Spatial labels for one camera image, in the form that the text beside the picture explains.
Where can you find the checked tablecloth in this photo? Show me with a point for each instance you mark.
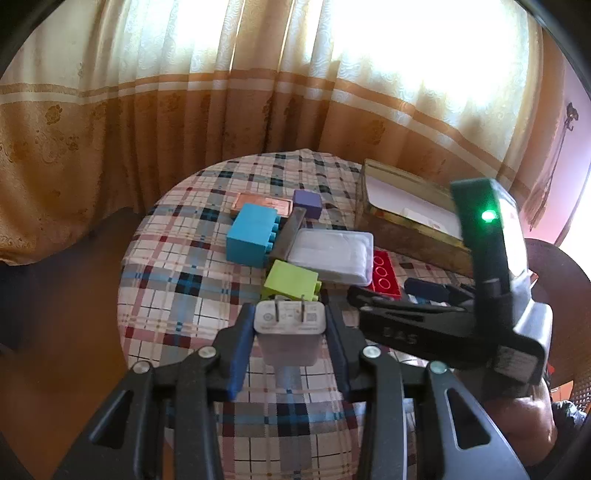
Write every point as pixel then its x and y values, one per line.
pixel 184 286

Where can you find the dark grey whetstone bar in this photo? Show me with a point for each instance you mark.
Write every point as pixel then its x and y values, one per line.
pixel 288 235

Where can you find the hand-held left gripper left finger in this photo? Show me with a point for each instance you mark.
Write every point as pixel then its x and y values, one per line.
pixel 240 351

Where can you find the red toy brick plate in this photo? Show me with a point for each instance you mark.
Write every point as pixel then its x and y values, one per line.
pixel 383 272

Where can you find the green toy brick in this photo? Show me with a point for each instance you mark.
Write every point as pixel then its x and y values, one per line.
pixel 288 279

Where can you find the white plug charger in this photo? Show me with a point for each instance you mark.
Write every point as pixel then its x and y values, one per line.
pixel 288 337

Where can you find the blue toy brick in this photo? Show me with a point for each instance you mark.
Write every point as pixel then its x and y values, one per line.
pixel 249 235

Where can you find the cream and orange curtain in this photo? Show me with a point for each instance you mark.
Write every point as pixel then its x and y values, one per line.
pixel 184 115

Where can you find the clear plastic container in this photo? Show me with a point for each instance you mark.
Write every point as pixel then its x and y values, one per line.
pixel 332 254

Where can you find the white paper lining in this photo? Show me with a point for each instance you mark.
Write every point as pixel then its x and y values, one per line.
pixel 397 194

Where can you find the purple block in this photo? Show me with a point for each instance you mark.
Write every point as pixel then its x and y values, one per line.
pixel 308 203

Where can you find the person's right forearm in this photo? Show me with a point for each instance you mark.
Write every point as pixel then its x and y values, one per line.
pixel 531 415

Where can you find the curtain tieback tassel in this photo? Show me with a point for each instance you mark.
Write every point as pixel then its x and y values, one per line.
pixel 554 175

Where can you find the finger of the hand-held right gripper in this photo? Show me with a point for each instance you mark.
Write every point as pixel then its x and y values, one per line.
pixel 392 304
pixel 427 290

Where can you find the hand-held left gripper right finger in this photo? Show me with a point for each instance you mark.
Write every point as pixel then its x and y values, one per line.
pixel 339 351

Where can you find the copper flat tin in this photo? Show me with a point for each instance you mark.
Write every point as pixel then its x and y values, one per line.
pixel 263 203

